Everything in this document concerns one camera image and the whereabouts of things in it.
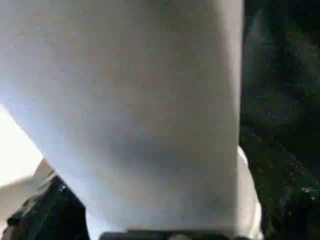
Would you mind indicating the white plastic table top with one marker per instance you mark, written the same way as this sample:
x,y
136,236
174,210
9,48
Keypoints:
x,y
15,150

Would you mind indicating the white plastic table leg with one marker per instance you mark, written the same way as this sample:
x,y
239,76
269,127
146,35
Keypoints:
x,y
137,112

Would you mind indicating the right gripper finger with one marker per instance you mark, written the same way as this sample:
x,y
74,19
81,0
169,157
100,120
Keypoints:
x,y
55,215

